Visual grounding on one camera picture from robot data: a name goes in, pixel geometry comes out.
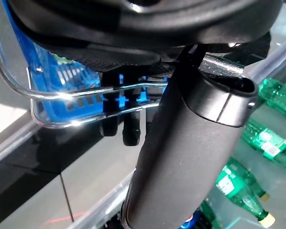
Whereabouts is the metal wire basket handle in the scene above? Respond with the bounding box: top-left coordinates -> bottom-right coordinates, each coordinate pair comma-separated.
0,10 -> 170,100
26,66 -> 163,129

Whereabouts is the blue plastic shopping basket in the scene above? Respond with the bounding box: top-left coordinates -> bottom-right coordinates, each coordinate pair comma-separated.
1,0 -> 169,127

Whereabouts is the cola bottle blue label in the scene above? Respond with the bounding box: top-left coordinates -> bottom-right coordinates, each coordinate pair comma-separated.
181,209 -> 202,229

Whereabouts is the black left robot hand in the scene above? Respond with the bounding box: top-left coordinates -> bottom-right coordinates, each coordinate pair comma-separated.
4,0 -> 284,229

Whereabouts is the green soda bottle yellow cap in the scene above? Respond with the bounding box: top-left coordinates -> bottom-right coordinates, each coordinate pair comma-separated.
257,77 -> 286,117
214,164 -> 276,227
242,118 -> 286,173
200,198 -> 222,229
225,157 -> 270,201

